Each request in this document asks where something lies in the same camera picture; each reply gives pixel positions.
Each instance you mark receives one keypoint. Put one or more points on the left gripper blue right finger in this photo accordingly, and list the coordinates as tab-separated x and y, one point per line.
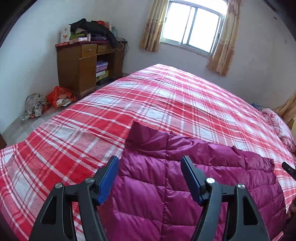
195	180

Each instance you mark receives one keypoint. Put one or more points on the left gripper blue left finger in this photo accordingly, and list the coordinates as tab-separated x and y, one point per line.
104	179

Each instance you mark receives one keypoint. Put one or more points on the magenta quilted down jacket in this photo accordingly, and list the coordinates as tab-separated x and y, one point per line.
150	199

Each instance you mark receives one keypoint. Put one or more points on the black clothes pile on desk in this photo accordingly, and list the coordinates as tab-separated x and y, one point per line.
94	28

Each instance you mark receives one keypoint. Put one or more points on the pink floral pillow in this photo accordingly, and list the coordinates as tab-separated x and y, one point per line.
281	129

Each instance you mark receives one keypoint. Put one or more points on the red white plaid bed sheet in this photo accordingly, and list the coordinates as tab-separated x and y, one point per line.
150	120

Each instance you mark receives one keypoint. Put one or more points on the beige side window curtain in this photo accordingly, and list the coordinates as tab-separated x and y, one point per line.
287	111

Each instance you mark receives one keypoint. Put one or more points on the orange plastic bag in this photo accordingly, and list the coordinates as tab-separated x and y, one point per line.
60	96

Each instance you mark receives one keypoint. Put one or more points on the grey patterned bag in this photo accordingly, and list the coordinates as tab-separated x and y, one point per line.
34	106

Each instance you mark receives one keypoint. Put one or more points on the boxes on desk shelf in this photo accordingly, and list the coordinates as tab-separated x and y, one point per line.
102	73

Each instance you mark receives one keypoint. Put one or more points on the brown wooden desk cabinet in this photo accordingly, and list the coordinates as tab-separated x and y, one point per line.
77	64

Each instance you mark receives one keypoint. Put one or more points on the beige curtain right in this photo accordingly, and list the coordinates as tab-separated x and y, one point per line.
223	55

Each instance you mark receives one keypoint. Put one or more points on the beige curtain left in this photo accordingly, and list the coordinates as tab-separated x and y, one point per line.
152	30

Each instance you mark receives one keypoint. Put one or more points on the white box on desk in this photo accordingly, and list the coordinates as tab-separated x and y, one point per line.
65	34

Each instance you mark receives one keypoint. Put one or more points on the window with metal frame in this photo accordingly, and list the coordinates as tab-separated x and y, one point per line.
194	25

